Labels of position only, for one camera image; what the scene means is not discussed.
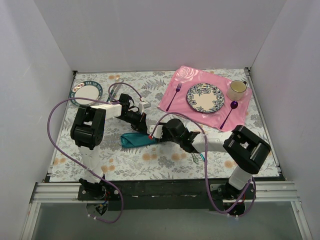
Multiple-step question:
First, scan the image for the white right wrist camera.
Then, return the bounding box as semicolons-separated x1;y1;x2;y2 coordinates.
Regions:
148;124;163;139

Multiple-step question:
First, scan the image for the green handled fork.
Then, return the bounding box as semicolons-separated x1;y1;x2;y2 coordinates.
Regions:
107;75;120;102

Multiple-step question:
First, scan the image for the blue floral white plate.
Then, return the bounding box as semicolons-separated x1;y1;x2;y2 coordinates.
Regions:
186;83;225;113

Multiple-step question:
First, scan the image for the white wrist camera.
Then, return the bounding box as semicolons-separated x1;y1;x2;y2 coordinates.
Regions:
148;124;163;139
138;97;151;114

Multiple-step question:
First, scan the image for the iridescent gold spoon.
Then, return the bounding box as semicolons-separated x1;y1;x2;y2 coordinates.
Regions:
191;153;199;164

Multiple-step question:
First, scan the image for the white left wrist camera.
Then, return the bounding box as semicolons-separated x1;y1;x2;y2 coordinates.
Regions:
138;97;151;114

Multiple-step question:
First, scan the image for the teal cloth napkin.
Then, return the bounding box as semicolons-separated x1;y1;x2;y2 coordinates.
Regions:
120;132;158;149

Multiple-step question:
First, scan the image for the purple metallic spoon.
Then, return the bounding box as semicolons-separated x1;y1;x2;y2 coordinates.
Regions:
219;101;239;130

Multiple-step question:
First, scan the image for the iridescent blue fork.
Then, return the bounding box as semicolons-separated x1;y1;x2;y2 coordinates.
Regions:
199;153;208;163

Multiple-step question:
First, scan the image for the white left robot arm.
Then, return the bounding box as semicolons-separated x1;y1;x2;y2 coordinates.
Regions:
70;93;153;200

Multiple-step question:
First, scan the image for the green rimmed white plate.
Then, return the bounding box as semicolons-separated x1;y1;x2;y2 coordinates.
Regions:
69;81;103;107

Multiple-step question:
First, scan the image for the pink floral placemat cloth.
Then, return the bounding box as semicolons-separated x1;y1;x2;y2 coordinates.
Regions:
158;66;252;132

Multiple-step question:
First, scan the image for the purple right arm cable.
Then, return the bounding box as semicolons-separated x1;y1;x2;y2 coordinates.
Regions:
148;112;257;219

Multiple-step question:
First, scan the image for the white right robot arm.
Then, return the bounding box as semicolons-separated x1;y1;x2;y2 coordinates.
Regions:
153;118;271;199

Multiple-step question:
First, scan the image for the green handled knife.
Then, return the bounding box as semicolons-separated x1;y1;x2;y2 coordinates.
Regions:
110;80;124;101

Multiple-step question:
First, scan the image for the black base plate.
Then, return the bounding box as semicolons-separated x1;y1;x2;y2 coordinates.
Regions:
42;174;287;212

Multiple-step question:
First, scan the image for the purple metallic fork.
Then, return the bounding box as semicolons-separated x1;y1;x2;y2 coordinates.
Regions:
165;82;182;112

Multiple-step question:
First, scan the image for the cream ceramic mug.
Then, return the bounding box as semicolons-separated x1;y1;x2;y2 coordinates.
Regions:
226;80;248;101

